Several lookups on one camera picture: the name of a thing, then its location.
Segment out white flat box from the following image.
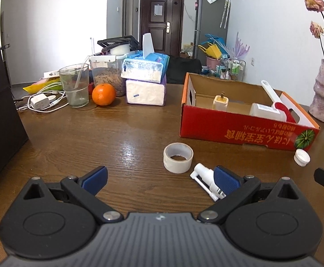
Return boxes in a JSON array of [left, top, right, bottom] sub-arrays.
[[43, 69, 61, 79]]

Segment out black folding stand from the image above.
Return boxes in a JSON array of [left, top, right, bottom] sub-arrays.
[[97, 35, 139, 54]]

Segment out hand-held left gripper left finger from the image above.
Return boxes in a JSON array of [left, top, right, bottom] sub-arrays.
[[23, 166, 124, 224]]

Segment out black folding chair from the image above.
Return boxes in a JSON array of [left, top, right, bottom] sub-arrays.
[[166, 56, 202, 84]]

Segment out purple hangers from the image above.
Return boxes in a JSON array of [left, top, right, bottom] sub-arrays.
[[229, 32, 250, 60]]

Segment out white nasal spray bottle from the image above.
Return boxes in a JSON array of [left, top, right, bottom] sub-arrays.
[[190, 164, 226, 201]]

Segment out dark wooden door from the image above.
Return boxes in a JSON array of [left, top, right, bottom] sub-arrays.
[[140, 0, 185, 57]]

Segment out white folded umbrella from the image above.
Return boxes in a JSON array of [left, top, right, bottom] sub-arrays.
[[220, 0, 232, 29]]

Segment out dark interior door frame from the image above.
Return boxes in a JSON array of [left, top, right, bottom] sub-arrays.
[[123, 0, 135, 45]]

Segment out clear plastic food container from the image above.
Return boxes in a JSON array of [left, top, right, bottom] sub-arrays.
[[89, 51, 132, 97]]

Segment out cream charger plug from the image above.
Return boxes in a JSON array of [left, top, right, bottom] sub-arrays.
[[212, 92, 229, 112]]

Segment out white straw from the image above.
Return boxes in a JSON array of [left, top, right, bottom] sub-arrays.
[[73, 56, 90, 90]]

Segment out white round container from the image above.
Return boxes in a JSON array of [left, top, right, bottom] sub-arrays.
[[110, 44, 131, 55]]

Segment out blue and yellow hangers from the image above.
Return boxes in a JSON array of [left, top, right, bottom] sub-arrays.
[[198, 33, 226, 57]]

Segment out blue tissue pack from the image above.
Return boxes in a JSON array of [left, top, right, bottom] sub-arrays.
[[121, 33, 170, 84]]

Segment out white tape roll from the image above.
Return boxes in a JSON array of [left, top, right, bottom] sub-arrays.
[[163, 142, 194, 174]]

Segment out large black panel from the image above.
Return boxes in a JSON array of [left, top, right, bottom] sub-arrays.
[[0, 0, 29, 195]]

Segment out pink bucket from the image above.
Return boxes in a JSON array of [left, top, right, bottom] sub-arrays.
[[206, 56, 221, 70]]

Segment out white power adapter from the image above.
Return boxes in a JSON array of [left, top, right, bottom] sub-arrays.
[[30, 95, 49, 111]]

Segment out white rectangular plastic case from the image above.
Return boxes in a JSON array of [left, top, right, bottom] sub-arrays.
[[249, 103, 281, 119]]

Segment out white red lint roller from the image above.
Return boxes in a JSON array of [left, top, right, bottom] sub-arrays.
[[261, 80, 297, 124]]

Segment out white cables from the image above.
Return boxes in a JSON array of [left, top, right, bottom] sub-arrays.
[[16, 89, 69, 113]]

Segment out white ribbed bottle cap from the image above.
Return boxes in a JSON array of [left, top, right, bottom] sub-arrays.
[[294, 149, 311, 167]]

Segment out orange cardboard box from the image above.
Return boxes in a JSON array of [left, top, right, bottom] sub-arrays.
[[179, 72, 321, 152]]

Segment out clear drinking glass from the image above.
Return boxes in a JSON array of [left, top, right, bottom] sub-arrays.
[[58, 63, 90, 108]]

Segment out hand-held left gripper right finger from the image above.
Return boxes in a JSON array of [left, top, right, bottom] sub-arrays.
[[198, 165, 304, 224]]

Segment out orange fruit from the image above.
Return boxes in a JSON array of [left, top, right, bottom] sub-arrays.
[[92, 83, 116, 106]]

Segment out purple white tissue pack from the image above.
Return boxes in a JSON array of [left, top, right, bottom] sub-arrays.
[[125, 75, 167, 107]]

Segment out grey refrigerator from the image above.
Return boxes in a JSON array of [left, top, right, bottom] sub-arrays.
[[194, 0, 231, 59]]

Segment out metal wire cart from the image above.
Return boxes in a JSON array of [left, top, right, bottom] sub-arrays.
[[218, 58, 246, 81]]

